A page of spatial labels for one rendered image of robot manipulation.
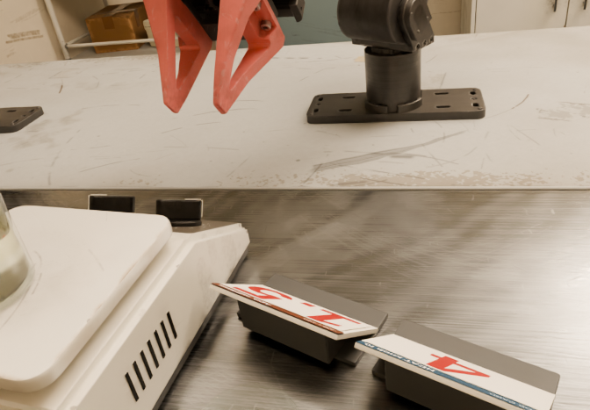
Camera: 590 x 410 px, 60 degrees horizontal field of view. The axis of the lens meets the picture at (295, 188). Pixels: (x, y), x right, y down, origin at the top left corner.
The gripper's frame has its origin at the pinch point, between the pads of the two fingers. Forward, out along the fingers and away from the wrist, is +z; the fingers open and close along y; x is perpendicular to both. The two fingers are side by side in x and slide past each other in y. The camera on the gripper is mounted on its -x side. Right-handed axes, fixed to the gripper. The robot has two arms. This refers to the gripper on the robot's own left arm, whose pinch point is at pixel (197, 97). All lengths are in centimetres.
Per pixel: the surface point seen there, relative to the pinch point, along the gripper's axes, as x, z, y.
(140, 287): -2.0, 12.4, 0.6
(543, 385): 5.0, 14.1, 21.2
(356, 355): 5.1, 14.1, 11.2
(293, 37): 230, -165, -89
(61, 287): -5.0, 13.2, -2.0
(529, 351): 7.0, 12.3, 20.8
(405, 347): 3.5, 13.3, 14.1
